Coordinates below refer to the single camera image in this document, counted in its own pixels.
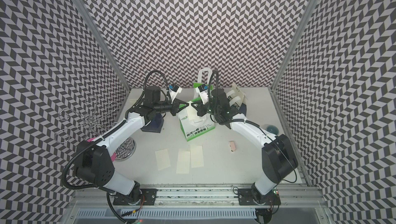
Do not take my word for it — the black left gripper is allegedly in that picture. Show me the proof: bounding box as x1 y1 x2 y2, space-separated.
154 98 189 116

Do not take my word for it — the green white bag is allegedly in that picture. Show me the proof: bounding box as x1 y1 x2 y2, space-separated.
177 108 215 142
193 67 212 99

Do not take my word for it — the green white bag front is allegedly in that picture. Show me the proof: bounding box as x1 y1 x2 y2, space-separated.
177 108 215 142

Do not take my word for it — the small pink stapler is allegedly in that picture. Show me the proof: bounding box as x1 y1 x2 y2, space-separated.
229 141 236 152

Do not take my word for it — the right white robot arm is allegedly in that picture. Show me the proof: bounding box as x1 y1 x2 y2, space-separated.
191 67 298 205

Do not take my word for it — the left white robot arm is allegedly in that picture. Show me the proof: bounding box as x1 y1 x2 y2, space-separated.
61 79 189 205

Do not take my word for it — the navy cream Cheerful bag left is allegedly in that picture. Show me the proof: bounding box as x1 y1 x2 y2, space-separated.
141 113 166 133

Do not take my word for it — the navy cream cheerful bag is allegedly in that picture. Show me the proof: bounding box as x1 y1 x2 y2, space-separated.
141 113 166 133
226 83 247 115

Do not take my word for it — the navy cream Cheerful bag right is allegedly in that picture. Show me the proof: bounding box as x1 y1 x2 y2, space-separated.
226 83 247 115

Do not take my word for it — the grey blue cup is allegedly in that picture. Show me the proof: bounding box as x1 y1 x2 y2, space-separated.
266 125 279 135

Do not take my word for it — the pink plastic cup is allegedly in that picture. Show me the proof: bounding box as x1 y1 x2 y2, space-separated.
86 137 117 162

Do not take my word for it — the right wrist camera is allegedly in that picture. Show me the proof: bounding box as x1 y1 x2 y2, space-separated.
196 84 209 104

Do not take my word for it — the silver wire stand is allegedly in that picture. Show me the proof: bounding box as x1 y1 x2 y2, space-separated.
54 96 137 162

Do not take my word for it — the white vented cable duct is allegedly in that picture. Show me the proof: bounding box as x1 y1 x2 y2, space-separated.
76 208 256 220

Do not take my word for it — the aluminium corner post left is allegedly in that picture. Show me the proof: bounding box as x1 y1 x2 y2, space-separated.
72 0 131 91

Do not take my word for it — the aluminium corner post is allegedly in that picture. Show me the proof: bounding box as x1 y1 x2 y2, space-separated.
72 0 131 91
270 0 319 91

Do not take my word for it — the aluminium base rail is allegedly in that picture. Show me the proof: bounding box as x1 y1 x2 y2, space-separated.
71 185 322 209

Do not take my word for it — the aluminium corner post right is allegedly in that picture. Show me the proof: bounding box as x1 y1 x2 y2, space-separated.
270 0 319 91

